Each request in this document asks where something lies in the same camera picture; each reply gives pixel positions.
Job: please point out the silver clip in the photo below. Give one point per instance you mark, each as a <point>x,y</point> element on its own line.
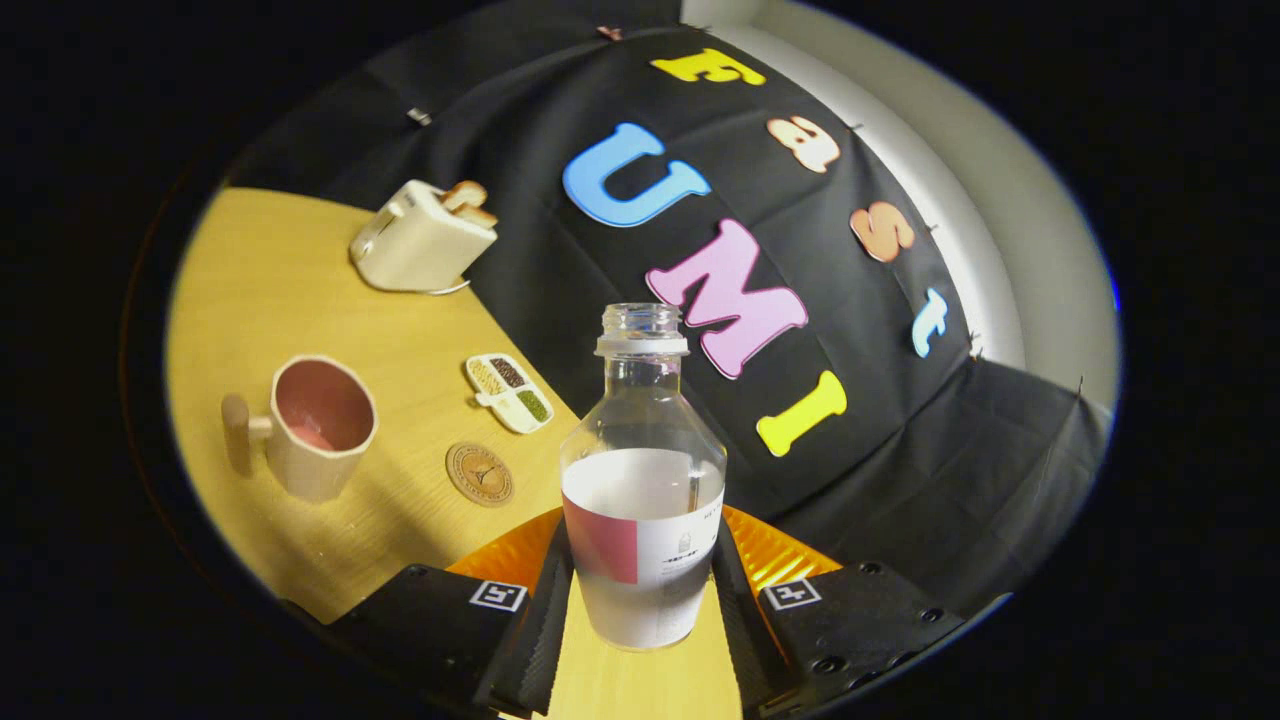
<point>420,116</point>

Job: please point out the wooden table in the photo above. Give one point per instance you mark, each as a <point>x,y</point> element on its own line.
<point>300,280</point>

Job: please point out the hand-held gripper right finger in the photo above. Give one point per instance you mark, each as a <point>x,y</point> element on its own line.
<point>745,640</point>

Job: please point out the black backdrop cloth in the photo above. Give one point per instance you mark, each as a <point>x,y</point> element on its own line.
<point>900,450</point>

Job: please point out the toast slice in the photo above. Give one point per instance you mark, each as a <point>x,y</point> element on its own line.
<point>480,215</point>
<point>465,193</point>

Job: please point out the round wooden coaster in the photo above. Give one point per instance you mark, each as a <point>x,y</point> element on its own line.
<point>480,475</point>

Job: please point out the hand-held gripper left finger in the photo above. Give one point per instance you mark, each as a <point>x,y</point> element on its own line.
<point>530,650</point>

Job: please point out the divided dish of grains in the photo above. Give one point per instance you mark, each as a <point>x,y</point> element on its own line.
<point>510,392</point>

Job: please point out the clear juice bottle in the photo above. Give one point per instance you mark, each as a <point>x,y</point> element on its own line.
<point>640,560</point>

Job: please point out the cream toaster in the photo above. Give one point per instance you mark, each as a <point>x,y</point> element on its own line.
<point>420,250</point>

